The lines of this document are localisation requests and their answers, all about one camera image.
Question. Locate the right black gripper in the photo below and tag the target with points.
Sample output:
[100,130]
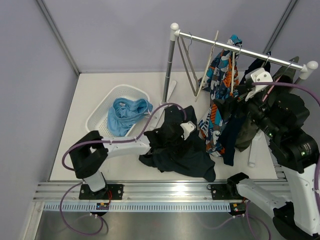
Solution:
[227,104]

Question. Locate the navy blue shorts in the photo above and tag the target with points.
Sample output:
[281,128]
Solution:
[229,136]

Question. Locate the silver white clothes rack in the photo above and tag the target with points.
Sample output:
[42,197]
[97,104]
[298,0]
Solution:
[237,50]

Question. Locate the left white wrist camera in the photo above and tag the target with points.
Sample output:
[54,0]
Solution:
[188,128]

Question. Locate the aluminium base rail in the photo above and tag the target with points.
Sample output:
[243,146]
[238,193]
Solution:
[143,191]

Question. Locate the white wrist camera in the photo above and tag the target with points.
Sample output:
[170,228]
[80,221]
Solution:
[188,128]
[256,81]

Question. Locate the white slotted cable duct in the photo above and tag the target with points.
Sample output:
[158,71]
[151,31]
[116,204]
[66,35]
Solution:
[132,207]

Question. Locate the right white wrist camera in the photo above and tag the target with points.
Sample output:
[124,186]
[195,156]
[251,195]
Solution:
[256,81]

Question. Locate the patterned colourful shorts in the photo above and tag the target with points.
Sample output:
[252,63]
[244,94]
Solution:
[220,126]

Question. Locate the beige wooden hanger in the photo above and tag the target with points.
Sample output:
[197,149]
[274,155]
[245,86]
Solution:
[202,83]

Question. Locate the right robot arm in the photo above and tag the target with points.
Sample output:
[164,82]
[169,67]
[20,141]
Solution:
[281,118]

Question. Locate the olive green shorts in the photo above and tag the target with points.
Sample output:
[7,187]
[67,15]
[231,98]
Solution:
[249,130]

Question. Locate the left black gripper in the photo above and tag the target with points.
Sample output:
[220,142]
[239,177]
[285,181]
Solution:
[180,141]

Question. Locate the grey hanger with navy shorts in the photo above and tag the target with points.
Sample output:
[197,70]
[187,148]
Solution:
[266,65]

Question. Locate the pink hanger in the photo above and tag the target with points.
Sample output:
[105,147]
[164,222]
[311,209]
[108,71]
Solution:
[284,74]

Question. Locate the white perforated plastic basket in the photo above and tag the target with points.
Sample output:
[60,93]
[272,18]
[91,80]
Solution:
[103,118]

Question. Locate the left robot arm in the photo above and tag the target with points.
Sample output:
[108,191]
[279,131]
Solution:
[89,153]

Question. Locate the light blue shorts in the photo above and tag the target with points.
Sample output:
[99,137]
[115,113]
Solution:
[124,113]

